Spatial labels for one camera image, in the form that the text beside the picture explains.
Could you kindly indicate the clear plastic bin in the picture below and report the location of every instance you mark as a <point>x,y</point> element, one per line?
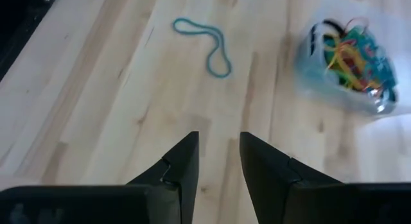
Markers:
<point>314,86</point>

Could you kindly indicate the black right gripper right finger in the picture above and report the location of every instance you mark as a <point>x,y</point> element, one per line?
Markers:
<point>266,172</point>

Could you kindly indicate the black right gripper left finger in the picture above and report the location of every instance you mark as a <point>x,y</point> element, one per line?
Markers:
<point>183,166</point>

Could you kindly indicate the black rubber band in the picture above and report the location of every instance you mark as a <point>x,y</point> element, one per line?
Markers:
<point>330,23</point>

